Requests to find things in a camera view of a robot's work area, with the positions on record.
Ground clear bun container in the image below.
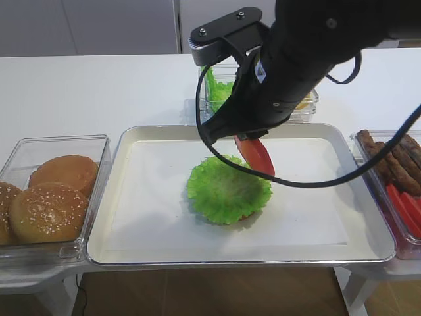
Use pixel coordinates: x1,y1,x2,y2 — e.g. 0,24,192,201
1,135,111,267

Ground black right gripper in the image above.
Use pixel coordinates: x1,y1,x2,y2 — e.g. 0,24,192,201
202,49,329,144

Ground silver metal tray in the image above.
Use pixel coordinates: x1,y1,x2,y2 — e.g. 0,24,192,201
87,126,395,265

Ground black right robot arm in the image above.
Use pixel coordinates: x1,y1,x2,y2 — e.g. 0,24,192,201
191,1,420,143

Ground red tomato slice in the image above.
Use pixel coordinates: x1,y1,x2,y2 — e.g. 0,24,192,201
234,136,275,176

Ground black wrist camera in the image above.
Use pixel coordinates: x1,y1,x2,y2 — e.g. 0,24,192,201
189,7,270,66

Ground clear lettuce cheese container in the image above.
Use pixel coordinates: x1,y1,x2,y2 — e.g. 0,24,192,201
200,63,319,124

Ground sesame bun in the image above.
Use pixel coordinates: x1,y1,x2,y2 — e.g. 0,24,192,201
0,182,22,246
9,182,89,244

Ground clear meat tomato container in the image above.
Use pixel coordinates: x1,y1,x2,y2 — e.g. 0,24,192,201
363,132,420,259

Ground green lettuce in container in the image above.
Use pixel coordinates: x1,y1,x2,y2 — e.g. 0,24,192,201
200,63,237,116

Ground black camera cable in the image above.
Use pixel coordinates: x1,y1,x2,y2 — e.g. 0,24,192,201
195,49,421,189

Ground black floor cable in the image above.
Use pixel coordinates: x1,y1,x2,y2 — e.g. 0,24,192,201
76,273,88,316

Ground brown meat patties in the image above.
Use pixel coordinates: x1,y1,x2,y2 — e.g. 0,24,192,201
374,135,420,197

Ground yellow cheese slices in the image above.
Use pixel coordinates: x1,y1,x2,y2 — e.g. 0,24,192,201
295,92,313,111

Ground red tomato slices stack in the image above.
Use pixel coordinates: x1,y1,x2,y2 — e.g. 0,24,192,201
386,184,420,239

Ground sesame bun left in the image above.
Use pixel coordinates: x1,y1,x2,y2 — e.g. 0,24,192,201
0,182,22,246

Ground sesame bun right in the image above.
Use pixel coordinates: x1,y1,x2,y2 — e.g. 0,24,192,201
9,182,89,244

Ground green lettuce leaf on tray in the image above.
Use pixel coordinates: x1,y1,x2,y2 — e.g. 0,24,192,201
186,157,272,225

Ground plain bottom bun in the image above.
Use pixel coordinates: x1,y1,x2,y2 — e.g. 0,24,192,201
28,155,99,198

